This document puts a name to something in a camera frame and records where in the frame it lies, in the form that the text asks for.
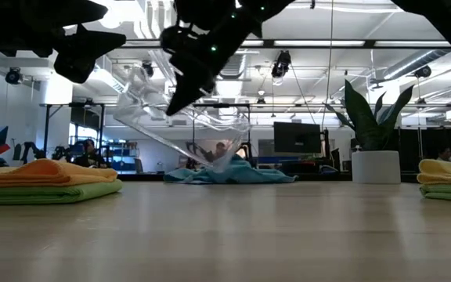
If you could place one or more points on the black background monitor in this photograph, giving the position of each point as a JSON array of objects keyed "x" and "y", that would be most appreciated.
[{"x": 296, "y": 137}]

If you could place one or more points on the clear plastic bin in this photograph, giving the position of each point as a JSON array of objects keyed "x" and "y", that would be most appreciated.
[{"x": 143, "y": 109}]

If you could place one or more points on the green microfiber towel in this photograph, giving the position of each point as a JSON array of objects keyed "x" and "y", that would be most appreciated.
[
  {"x": 448, "y": 194},
  {"x": 45, "y": 194}
]

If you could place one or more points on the silver ceiling air duct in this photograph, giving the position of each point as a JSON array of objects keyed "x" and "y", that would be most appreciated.
[{"x": 235, "y": 68}]

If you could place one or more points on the black hanging rig camera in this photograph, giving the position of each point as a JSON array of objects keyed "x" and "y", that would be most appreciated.
[{"x": 281, "y": 64}]

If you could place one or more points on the black room partition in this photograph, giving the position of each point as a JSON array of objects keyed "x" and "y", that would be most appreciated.
[{"x": 409, "y": 145}]

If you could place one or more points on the person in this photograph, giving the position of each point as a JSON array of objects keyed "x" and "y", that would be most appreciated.
[
  {"x": 220, "y": 150},
  {"x": 444, "y": 154},
  {"x": 89, "y": 154}
]

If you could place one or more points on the black ceiling camera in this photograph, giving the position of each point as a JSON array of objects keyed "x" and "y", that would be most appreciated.
[
  {"x": 14, "y": 76},
  {"x": 147, "y": 69},
  {"x": 423, "y": 71}
]

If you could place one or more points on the white plant pot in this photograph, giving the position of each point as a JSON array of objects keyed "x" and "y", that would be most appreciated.
[{"x": 376, "y": 166}]

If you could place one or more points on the green snake plant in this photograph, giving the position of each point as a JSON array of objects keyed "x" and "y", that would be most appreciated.
[{"x": 366, "y": 125}]

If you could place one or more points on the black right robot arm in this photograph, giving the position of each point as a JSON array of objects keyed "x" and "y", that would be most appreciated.
[{"x": 444, "y": 19}]

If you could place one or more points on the yellow microfiber towel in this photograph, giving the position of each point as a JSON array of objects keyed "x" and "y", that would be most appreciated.
[{"x": 448, "y": 170}]

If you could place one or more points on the orange microfiber towel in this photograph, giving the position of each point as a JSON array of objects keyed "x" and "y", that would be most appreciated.
[{"x": 45, "y": 172}]

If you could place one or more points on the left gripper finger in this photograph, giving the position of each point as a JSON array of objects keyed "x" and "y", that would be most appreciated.
[
  {"x": 84, "y": 11},
  {"x": 80, "y": 55}
]

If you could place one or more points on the black background table frame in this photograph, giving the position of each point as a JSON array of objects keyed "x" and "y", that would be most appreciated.
[{"x": 73, "y": 105}]

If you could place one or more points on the blue microfiber towel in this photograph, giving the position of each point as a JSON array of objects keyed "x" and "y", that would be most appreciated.
[{"x": 245, "y": 172}]

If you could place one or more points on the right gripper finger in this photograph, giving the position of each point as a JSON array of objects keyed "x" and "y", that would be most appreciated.
[{"x": 190, "y": 90}]

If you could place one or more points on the black background robot rig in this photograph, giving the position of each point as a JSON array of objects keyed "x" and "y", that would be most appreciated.
[{"x": 29, "y": 150}]

